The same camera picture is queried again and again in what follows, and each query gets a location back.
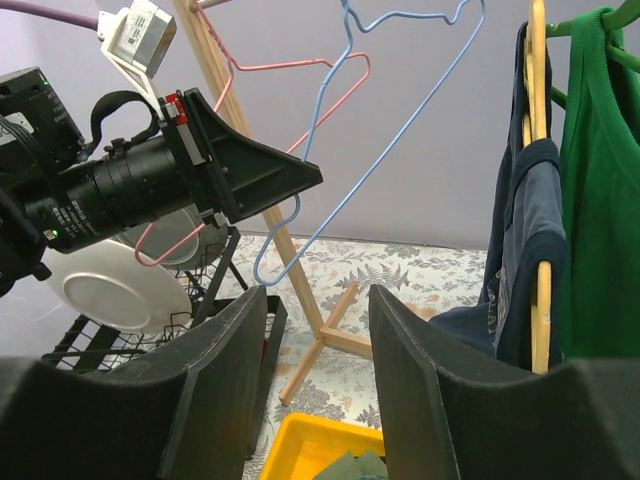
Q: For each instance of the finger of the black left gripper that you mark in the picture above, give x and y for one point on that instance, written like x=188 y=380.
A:
x=242 y=177

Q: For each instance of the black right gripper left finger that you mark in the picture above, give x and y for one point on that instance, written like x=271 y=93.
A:
x=181 y=411

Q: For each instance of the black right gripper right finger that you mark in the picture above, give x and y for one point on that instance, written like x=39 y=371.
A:
x=489 y=420

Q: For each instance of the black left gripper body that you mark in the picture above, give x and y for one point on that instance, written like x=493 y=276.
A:
x=137 y=181

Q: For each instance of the olive green tank top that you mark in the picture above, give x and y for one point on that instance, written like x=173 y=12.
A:
x=367 y=466

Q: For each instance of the light blue wire hanger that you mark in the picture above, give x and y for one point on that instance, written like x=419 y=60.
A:
x=389 y=156

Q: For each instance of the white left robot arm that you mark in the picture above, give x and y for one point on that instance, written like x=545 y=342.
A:
x=56 y=195

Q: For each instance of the navy blue tank top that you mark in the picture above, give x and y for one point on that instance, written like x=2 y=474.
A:
x=526 y=229

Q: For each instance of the dark green patterned plate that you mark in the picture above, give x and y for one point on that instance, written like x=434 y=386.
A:
x=201 y=250

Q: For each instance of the white ceramic plate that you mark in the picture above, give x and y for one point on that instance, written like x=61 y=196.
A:
x=107 y=284

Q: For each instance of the yellow plastic tray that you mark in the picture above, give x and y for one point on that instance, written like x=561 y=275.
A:
x=306 y=444

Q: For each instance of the black wire dish rack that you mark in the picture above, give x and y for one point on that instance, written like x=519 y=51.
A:
x=87 y=346

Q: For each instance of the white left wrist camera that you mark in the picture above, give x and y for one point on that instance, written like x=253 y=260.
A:
x=135 y=41

